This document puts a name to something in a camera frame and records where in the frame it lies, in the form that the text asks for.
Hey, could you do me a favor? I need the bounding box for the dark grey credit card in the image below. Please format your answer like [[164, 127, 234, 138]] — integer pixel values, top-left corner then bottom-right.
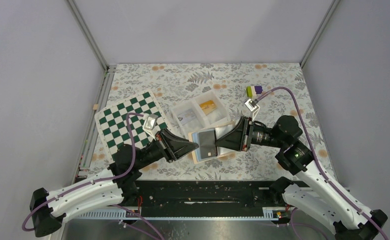
[[198, 128, 218, 160]]

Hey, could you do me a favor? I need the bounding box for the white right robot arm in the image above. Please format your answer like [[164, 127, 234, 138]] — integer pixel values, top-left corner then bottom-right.
[[215, 115, 388, 240]]

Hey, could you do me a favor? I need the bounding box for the white two-compartment plastic bin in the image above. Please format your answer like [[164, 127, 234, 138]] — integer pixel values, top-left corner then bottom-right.
[[170, 90, 231, 137]]

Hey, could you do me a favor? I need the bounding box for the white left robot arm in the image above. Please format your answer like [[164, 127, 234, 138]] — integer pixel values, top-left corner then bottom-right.
[[29, 128, 199, 238]]

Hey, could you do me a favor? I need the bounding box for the orange gold card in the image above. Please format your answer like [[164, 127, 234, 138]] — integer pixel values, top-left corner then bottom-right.
[[199, 100, 217, 116]]

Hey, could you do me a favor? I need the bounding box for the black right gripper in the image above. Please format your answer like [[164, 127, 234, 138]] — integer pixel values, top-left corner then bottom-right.
[[215, 116, 286, 152]]

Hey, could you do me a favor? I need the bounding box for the green and white chessboard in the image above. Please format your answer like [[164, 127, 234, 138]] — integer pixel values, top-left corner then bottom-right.
[[94, 90, 173, 159]]

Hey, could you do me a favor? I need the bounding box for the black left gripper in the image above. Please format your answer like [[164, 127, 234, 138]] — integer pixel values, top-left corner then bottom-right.
[[136, 127, 200, 170]]

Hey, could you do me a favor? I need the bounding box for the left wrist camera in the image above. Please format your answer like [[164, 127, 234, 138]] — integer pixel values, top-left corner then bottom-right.
[[142, 113, 161, 140]]

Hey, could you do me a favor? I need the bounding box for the beige leather card holder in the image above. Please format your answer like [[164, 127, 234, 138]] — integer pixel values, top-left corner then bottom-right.
[[187, 121, 236, 164]]

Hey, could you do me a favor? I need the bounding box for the green white purple toy block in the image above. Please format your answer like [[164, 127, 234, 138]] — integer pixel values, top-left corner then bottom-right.
[[246, 85, 263, 99]]

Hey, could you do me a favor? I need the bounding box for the white VIP card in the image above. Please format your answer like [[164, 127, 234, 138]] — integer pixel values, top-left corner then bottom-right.
[[177, 109, 197, 125]]

